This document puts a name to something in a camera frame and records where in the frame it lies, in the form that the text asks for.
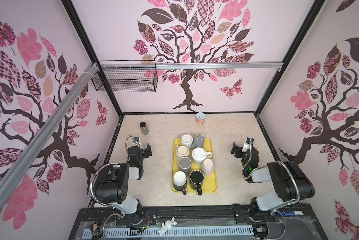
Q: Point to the aluminium rail back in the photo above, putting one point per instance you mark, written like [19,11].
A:
[186,66]

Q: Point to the black wire basket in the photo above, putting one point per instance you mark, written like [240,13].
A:
[126,76]

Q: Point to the white bunny figurine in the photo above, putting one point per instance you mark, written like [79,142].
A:
[167,226]

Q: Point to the white ribbed mug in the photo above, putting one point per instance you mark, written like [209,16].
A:
[198,155]

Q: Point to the grey mug rear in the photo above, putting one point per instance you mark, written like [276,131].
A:
[198,142]

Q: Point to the aluminium rail left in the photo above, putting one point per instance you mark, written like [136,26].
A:
[12,178]

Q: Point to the all black mug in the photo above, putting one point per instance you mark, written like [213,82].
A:
[196,179]

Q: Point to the black mug white base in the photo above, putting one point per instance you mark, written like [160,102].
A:
[180,182]

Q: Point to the pink mug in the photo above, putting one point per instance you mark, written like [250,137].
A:
[207,167]

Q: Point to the grey mug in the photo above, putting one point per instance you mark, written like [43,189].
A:
[198,142]
[184,165]

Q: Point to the grey mug front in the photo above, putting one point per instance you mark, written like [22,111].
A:
[184,165]

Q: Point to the yellow plastic tray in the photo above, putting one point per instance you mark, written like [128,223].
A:
[210,184]

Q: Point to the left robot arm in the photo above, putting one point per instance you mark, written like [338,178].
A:
[109,186]

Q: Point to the cream mug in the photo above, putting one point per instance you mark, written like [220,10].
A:
[181,151]

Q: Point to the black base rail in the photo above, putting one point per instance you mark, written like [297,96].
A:
[295,222]

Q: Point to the aluminium rail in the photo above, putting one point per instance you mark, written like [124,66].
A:
[12,178]
[186,66]

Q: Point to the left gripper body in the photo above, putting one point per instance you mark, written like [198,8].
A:
[146,150]

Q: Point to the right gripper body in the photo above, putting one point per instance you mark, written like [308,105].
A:
[237,150]

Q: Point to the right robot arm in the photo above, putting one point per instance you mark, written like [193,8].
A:
[290,184]

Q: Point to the white slotted cable duct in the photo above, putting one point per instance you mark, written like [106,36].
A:
[202,231]

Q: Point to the white mug rear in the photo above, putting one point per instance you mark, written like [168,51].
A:
[186,140]

